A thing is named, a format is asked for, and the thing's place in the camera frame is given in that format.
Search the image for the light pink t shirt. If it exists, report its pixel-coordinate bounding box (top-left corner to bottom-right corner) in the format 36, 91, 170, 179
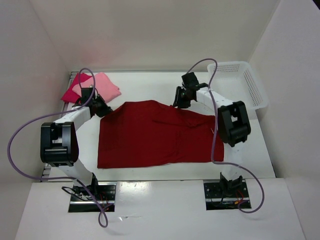
72, 72, 122, 103

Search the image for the magenta t shirt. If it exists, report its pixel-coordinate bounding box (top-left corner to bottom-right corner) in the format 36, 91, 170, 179
61, 73, 91, 103

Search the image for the dark red t shirt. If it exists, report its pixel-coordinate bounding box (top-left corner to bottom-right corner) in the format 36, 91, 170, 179
97, 100, 224, 169

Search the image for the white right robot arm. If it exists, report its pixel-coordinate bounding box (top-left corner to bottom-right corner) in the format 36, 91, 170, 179
173, 83, 251, 197

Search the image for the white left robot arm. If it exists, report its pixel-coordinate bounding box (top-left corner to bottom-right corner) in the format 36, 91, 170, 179
40, 95, 113, 200

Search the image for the white plastic basket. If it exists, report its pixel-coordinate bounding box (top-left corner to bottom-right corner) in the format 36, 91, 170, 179
207, 61, 269, 110

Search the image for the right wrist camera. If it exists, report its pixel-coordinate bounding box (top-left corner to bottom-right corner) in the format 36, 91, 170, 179
181, 72, 199, 89

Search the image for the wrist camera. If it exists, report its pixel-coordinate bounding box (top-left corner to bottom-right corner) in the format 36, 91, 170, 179
80, 87, 95, 106
181, 72, 199, 89

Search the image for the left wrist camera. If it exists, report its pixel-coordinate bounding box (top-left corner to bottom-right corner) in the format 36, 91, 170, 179
80, 87, 95, 106

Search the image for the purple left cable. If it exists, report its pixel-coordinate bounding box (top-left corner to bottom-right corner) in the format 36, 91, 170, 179
7, 67, 116, 229

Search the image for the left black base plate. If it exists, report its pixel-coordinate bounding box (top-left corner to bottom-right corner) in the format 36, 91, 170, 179
61, 182, 117, 213

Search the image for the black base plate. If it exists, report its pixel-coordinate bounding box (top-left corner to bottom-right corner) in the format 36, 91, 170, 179
203, 181, 252, 211
61, 182, 117, 213

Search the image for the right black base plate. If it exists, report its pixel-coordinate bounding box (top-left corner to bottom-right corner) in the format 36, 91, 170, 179
203, 181, 252, 211

